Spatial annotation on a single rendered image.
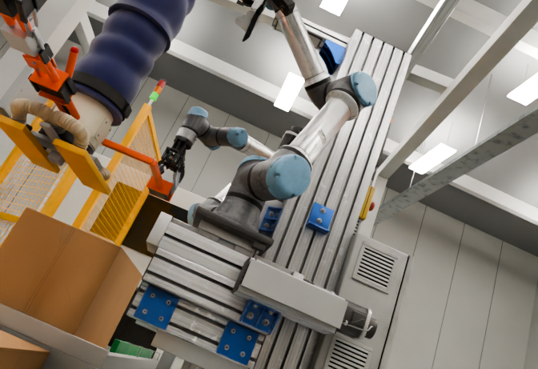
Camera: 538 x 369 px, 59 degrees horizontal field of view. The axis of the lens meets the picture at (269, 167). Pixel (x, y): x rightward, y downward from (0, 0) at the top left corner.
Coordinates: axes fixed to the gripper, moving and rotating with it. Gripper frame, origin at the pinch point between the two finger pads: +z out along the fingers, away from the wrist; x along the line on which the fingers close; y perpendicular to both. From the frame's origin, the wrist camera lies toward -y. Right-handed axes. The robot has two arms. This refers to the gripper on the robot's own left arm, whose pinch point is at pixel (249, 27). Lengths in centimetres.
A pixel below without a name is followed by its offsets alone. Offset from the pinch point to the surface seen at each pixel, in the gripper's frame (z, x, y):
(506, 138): -305, -378, -306
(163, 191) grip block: 35, -61, 8
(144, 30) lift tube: -2.5, -28.4, 33.9
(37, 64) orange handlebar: 36, -2, 42
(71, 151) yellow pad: 47, -21, 30
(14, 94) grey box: -5, -149, 118
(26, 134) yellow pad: 47, -25, 45
